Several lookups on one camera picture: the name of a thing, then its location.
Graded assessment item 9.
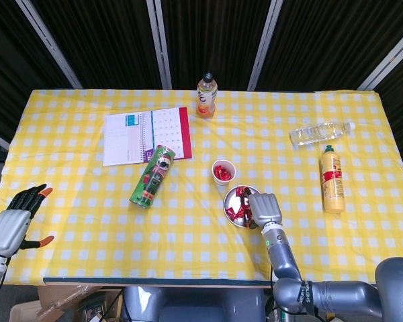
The orange drink bottle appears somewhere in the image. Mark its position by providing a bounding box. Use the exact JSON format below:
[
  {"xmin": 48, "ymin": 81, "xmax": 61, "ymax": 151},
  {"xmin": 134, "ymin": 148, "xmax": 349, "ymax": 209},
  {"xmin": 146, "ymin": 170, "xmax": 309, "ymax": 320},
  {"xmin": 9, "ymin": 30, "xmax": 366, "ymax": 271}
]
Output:
[{"xmin": 196, "ymin": 70, "xmax": 218, "ymax": 119}]

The wooden table board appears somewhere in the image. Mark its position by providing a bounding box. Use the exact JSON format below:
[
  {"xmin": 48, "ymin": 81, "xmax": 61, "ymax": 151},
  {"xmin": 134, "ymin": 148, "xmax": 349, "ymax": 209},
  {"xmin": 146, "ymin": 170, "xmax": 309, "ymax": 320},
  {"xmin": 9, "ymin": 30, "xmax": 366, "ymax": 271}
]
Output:
[{"xmin": 44, "ymin": 276, "xmax": 276, "ymax": 290}]

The yellow squeeze bottle green cap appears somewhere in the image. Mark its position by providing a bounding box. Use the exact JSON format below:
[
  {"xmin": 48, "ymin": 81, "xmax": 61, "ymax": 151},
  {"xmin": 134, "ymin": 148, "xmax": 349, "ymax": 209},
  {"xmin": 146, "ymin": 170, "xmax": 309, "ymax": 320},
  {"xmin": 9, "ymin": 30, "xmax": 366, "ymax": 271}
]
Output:
[{"xmin": 318, "ymin": 144, "xmax": 347, "ymax": 215}]

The spiral notebook with red cover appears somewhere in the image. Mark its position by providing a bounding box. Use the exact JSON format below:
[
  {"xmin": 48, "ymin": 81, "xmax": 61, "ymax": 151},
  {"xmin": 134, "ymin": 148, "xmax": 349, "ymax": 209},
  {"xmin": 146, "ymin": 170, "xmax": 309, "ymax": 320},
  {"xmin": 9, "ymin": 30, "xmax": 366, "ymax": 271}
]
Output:
[{"xmin": 102, "ymin": 106, "xmax": 193, "ymax": 167}]

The round metal plate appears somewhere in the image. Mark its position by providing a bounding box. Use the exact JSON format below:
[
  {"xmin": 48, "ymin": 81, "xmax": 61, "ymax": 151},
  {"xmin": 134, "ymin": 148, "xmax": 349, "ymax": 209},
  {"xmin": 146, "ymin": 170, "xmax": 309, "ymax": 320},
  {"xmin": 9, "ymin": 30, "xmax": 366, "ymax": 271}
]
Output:
[{"xmin": 223, "ymin": 184, "xmax": 261, "ymax": 229}]

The clear plastic water bottle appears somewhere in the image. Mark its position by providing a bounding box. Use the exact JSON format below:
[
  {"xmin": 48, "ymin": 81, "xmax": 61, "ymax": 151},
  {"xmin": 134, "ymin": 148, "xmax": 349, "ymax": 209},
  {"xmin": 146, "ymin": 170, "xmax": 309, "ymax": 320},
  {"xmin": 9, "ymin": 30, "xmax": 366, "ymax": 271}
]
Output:
[{"xmin": 288, "ymin": 121, "xmax": 356, "ymax": 147}]

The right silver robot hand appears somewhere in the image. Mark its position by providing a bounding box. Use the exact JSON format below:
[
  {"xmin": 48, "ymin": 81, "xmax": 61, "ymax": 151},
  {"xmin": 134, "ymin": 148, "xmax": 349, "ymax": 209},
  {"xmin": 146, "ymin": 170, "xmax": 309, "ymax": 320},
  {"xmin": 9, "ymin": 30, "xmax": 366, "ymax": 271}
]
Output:
[{"xmin": 242, "ymin": 189, "xmax": 283, "ymax": 231}]

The grey robot torso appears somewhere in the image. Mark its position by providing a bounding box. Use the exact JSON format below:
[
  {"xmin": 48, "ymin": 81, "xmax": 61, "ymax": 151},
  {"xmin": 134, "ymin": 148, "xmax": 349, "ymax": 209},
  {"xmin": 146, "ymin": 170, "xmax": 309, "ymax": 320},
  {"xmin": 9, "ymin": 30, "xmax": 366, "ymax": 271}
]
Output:
[{"xmin": 122, "ymin": 286, "xmax": 266, "ymax": 322}]

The yellow white checked tablecloth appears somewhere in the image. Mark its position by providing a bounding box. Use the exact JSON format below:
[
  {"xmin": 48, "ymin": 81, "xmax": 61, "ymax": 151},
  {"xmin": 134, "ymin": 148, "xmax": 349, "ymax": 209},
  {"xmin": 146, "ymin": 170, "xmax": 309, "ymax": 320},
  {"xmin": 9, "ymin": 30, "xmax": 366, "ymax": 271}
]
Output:
[{"xmin": 0, "ymin": 87, "xmax": 403, "ymax": 286}]

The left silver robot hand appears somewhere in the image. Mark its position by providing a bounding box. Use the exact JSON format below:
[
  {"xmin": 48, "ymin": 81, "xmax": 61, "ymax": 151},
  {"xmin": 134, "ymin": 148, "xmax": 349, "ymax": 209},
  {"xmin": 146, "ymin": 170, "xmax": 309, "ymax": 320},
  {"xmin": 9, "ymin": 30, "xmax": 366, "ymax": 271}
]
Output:
[{"xmin": 0, "ymin": 183, "xmax": 55, "ymax": 258}]

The brown cardboard box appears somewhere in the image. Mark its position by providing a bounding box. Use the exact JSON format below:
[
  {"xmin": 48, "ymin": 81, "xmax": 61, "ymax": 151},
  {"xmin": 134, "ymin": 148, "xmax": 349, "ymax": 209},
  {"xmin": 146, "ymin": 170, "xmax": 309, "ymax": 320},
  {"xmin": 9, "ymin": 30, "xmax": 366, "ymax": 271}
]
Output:
[{"xmin": 9, "ymin": 284, "xmax": 122, "ymax": 322}]

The green Pringles can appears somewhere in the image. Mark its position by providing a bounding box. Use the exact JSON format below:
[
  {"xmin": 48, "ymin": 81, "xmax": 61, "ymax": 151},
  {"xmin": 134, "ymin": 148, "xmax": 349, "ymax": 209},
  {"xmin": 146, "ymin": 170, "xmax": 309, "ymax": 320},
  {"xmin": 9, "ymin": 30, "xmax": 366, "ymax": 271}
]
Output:
[{"xmin": 129, "ymin": 144, "xmax": 176, "ymax": 211}]

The white paper cup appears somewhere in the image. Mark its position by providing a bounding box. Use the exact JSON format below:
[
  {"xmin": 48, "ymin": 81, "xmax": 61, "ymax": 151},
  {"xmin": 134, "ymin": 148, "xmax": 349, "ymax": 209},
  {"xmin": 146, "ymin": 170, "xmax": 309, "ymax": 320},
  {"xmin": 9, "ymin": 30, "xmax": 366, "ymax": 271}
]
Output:
[{"xmin": 211, "ymin": 160, "xmax": 236, "ymax": 186}]

